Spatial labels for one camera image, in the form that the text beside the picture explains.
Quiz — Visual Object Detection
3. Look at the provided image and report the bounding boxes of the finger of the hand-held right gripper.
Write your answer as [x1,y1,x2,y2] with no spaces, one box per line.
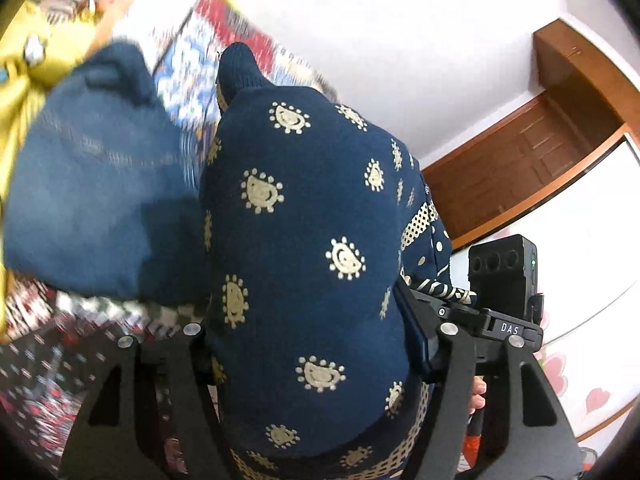
[407,287,483,330]

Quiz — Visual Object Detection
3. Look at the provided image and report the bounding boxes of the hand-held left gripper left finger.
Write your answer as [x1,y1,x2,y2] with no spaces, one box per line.
[60,322,231,480]

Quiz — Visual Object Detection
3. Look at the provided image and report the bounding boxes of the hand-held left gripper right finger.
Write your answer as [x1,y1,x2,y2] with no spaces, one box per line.
[395,277,583,480]

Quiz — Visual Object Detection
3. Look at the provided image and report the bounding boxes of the navy patterned hooded garment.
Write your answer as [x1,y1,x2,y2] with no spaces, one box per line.
[197,42,476,480]

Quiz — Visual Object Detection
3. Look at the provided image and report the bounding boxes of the person's right hand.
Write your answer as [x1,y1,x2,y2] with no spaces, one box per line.
[469,377,489,417]

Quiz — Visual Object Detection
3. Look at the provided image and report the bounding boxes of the frosted glass sliding door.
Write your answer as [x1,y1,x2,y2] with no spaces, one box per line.
[450,135,640,461]

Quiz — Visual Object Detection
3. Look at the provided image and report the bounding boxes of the brown wooden door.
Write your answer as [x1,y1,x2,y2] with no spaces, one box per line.
[422,19,640,251]

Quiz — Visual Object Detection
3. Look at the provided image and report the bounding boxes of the patchwork printed bedspread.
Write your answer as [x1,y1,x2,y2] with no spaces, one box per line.
[0,0,343,480]

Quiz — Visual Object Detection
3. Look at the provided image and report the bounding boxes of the pink heart decals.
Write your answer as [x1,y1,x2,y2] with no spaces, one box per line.
[535,350,621,441]

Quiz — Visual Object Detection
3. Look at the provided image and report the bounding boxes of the plain blue garment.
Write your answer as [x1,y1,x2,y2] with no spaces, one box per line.
[2,42,211,306]

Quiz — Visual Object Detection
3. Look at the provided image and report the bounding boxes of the yellow printed blanket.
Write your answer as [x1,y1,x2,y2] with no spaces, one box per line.
[0,0,103,201]

